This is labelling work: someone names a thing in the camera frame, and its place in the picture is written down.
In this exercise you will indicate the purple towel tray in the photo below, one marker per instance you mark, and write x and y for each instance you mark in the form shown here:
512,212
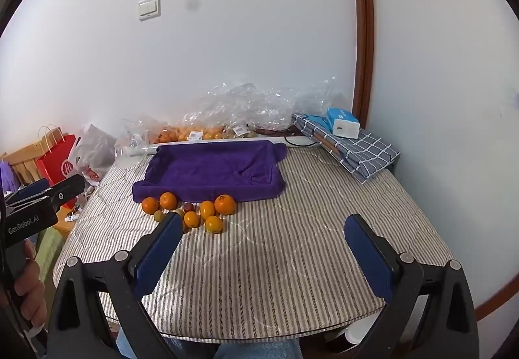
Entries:
211,172

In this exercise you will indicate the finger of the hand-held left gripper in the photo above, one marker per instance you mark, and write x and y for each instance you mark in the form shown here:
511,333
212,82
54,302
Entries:
28,190
67,190

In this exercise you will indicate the red paper bag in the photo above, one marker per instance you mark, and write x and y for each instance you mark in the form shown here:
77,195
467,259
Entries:
56,164

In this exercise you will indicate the large orange with stem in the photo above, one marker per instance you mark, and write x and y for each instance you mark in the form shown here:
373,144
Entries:
225,204

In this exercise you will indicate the white plastic bag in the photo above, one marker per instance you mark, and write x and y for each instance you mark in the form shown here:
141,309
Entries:
93,152

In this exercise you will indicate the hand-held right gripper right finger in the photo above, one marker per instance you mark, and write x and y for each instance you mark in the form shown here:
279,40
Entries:
369,257

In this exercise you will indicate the red plum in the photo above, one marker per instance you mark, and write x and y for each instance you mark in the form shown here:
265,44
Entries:
187,207

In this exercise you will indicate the brown wooden door frame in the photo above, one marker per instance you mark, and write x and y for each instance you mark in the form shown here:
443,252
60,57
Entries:
363,38

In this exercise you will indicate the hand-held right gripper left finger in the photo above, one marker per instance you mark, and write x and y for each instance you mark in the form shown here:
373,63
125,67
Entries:
160,257

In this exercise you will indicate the clear bag of brown fruit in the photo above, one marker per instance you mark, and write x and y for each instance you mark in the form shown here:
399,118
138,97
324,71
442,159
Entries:
243,128

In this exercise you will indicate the blue and white box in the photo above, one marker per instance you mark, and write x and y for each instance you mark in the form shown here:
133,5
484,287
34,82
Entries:
342,124

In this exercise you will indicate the folded grey checked cloth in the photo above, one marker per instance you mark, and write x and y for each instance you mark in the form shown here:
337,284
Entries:
365,152

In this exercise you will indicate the person's left hand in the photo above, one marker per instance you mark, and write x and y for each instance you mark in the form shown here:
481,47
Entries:
32,286

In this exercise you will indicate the clear bag of oranges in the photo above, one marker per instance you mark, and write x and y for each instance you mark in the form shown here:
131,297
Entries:
190,134

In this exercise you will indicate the wooden chair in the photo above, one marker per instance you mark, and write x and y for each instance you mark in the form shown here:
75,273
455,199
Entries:
20,160

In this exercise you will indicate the white light switch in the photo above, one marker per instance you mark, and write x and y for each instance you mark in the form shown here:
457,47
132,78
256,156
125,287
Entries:
149,7

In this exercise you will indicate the person's blue jeans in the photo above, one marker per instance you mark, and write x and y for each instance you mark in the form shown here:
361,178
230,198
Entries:
251,351

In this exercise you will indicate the brown wooden baseboard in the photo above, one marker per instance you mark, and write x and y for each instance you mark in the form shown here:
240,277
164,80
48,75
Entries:
498,302

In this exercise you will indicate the striped quilted table cover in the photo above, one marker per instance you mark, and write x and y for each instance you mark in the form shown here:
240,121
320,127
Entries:
284,241

